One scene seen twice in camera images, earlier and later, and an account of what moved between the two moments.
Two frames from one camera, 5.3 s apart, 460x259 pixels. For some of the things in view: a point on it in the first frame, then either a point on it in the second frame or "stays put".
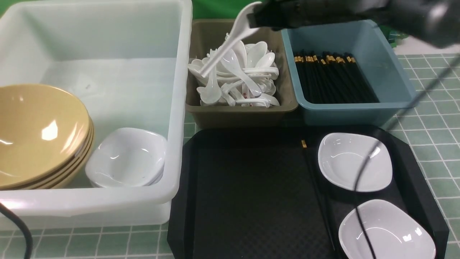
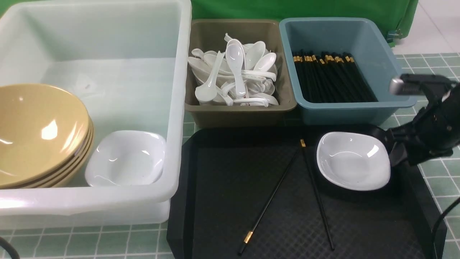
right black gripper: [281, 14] to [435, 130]
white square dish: [341, 155] stays put
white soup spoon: [231, 58] to [235, 52]
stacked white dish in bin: [124, 157] stays put
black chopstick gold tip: [304, 145] stays put
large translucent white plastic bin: [129, 60] stays put
